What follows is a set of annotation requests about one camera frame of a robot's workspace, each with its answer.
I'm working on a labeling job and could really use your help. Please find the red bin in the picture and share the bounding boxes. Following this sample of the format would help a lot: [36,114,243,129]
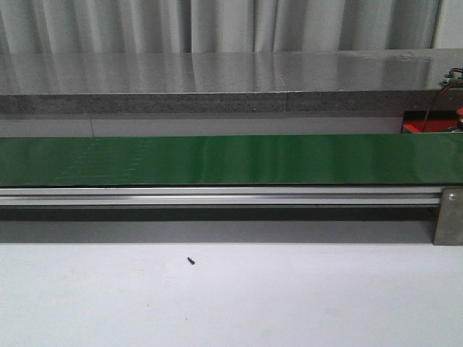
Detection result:
[402,111,462,134]

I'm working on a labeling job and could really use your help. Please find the metal conveyor support bracket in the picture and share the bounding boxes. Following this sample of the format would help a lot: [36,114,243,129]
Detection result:
[433,187,463,246]

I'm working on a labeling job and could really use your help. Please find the grey curtain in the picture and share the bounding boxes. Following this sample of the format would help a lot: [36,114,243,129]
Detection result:
[1,0,462,53]

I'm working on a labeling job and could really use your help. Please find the red orange wire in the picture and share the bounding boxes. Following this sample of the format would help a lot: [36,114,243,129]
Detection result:
[423,86,451,134]

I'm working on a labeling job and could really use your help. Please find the grey stone shelf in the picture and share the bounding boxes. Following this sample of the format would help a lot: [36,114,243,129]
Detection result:
[1,48,462,115]

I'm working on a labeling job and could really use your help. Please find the green conveyor belt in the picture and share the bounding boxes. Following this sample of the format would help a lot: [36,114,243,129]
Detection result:
[1,133,462,187]

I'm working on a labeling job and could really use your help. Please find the aluminium conveyor rail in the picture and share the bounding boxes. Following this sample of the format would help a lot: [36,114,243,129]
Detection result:
[1,186,443,207]

